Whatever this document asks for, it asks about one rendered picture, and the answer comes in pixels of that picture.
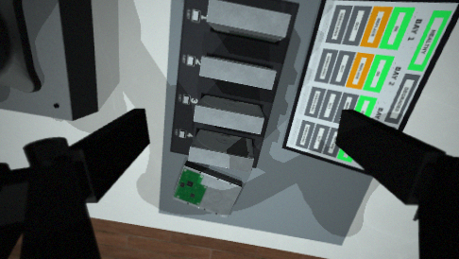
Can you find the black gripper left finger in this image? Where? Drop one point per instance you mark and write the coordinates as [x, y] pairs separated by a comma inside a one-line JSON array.
[[51, 213]]

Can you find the grey flat mat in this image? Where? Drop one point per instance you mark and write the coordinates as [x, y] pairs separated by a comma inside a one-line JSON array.
[[287, 193]]

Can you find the black status display screen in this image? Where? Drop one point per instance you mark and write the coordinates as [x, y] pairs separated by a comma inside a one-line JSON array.
[[371, 56]]

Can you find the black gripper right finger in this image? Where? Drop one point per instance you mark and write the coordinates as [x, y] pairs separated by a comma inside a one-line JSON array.
[[414, 172]]

